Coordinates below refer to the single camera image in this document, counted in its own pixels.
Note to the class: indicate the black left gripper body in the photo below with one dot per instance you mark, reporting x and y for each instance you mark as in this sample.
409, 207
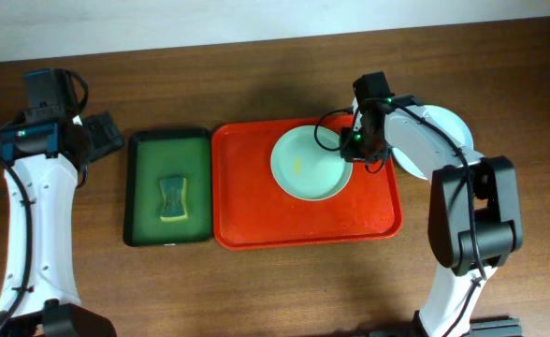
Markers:
102, 136

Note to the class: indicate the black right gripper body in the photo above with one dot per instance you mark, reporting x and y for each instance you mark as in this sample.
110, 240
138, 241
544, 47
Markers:
368, 147

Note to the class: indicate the light green plate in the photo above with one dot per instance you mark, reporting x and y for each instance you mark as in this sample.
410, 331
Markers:
304, 170

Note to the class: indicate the light blue plate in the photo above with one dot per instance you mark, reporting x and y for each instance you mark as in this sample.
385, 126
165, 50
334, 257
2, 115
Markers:
453, 121

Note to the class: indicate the green and yellow sponge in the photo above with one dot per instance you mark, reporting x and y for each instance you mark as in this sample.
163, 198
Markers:
174, 199

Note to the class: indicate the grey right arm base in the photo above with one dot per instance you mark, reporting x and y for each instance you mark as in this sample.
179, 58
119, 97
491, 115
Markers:
509, 327

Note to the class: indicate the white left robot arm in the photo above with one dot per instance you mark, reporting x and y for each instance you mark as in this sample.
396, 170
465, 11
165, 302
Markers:
44, 164

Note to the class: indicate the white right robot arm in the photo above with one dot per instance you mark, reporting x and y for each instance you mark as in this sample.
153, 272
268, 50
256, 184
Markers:
474, 218

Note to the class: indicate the green tray with black rim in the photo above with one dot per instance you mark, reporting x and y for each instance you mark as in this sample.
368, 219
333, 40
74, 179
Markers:
157, 155

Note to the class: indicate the red plastic tray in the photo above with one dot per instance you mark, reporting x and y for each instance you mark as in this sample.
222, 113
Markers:
250, 210

